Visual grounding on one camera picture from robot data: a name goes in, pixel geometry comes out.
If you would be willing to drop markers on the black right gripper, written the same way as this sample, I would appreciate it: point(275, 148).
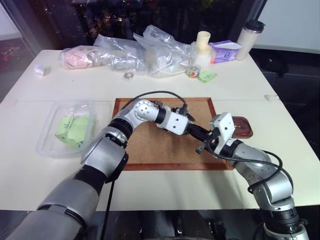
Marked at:
point(201, 149)

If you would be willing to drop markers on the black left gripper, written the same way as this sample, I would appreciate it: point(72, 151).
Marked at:
point(192, 128)

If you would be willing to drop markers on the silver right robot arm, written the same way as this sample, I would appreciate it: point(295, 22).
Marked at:
point(257, 160)

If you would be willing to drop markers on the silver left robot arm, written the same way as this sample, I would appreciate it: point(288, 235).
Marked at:
point(107, 152)

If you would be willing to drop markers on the green sticky note pad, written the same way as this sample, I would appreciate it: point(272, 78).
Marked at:
point(207, 76)

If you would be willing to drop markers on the wood framed cork board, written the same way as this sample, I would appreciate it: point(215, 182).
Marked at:
point(150, 150)

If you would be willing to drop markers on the glass jar of coloured pins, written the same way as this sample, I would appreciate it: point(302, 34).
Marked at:
point(193, 72)

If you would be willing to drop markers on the brown square tray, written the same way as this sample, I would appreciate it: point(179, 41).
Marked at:
point(246, 131)

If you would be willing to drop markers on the small clear plastic piece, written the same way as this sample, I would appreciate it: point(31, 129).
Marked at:
point(271, 97)

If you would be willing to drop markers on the purple tissue pack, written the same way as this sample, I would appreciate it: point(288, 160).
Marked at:
point(225, 52)

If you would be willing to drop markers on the cream plastic bottle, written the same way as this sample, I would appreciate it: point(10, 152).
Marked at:
point(203, 47)

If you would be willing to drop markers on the large clear plastic bag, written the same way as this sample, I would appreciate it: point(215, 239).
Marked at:
point(165, 56)

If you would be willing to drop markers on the small clear round dish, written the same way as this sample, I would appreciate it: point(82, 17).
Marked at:
point(128, 75)

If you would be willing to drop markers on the white tumbler with black lid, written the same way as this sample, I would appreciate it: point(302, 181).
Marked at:
point(246, 42)

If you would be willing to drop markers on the green notes pile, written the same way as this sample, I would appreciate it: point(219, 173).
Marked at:
point(72, 130)

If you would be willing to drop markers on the plastic bag with pink contents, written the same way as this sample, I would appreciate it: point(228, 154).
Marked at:
point(77, 58)

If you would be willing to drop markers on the clear plastic container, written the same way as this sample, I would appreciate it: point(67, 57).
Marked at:
point(47, 132)

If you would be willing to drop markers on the small white roll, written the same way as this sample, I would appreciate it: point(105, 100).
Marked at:
point(38, 69)

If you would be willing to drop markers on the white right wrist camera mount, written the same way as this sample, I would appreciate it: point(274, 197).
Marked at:
point(223, 127)

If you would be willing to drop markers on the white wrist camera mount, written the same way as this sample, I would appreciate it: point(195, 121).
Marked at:
point(223, 127)
point(175, 122)

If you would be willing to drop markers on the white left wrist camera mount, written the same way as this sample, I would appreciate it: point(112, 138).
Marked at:
point(175, 122)

